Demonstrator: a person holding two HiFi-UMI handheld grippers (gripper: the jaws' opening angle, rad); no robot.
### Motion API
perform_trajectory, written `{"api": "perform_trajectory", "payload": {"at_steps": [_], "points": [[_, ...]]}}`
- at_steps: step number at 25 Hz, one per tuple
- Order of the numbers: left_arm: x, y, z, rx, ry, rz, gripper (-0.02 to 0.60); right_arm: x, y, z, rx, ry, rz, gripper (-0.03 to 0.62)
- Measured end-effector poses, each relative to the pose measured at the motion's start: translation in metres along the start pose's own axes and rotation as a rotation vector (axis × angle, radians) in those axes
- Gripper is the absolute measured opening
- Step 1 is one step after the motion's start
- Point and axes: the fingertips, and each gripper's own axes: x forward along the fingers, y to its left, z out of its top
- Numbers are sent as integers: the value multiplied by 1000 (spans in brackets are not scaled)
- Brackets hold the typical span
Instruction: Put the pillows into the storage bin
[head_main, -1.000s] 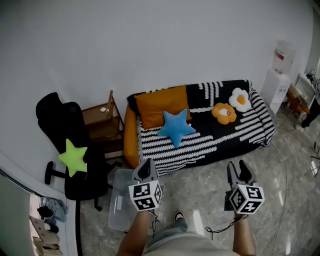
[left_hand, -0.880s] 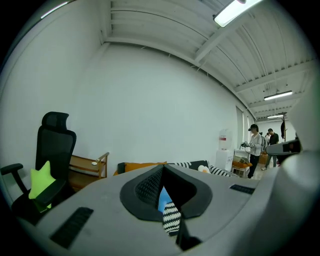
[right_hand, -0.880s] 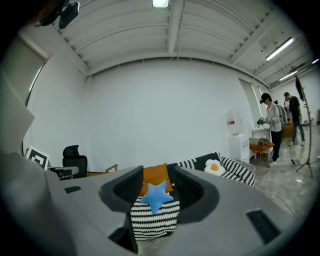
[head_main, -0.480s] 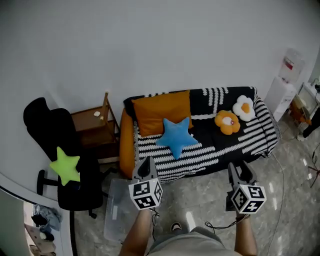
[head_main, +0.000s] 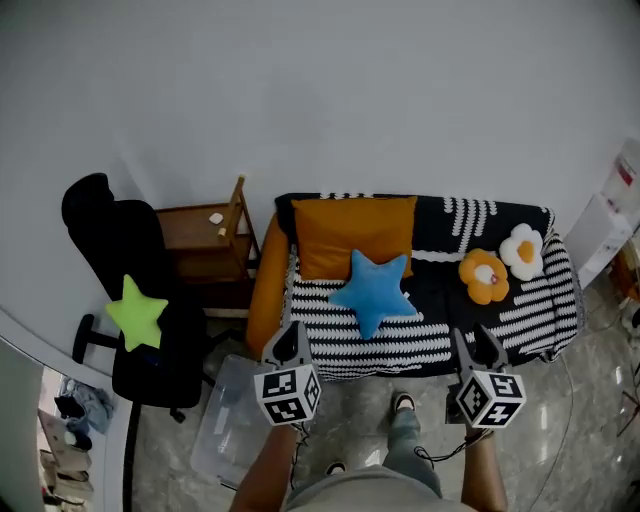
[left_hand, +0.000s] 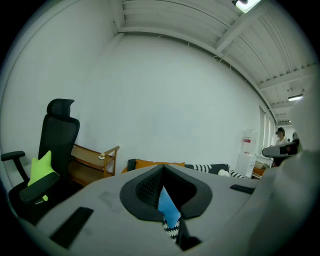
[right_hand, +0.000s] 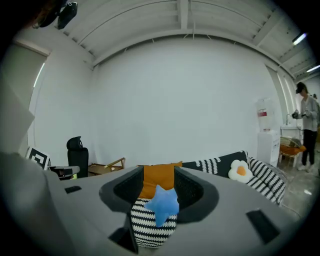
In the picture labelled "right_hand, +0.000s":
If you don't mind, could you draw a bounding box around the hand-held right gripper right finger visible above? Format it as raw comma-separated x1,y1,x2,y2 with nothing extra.
173,165,220,224

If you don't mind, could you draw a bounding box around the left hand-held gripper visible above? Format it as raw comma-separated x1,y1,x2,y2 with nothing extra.
25,146,81,179

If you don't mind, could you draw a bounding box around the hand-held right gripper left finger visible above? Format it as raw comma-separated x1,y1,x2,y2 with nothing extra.
99,164,145,215

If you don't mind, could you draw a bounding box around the white flower plush pillow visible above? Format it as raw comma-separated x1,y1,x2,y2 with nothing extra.
228,159,254,184

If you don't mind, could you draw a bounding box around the blue plush toy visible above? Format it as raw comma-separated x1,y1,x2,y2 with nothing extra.
144,184,180,228

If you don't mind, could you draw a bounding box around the orange square cushion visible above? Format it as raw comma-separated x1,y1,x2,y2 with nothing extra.
136,161,183,200

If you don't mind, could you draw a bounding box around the black office chair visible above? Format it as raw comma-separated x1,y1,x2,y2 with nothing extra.
66,136,89,179

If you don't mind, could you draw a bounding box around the wooden side table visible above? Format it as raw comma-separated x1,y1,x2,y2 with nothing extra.
87,157,126,177

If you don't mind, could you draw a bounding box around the black white patterned sofa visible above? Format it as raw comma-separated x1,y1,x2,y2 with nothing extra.
129,149,287,249

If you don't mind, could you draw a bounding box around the white water dispenser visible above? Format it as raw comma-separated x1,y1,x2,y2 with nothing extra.
257,129,281,168

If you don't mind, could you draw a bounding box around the wicker chair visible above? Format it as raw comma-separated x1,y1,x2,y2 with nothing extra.
279,136,307,168

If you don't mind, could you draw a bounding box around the clear water jug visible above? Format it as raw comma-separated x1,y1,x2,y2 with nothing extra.
255,97,276,132

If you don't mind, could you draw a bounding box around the grey roller blind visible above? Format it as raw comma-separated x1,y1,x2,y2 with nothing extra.
0,41,52,118

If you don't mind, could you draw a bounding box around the black head-worn camera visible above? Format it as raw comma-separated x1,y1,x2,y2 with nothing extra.
57,2,79,30

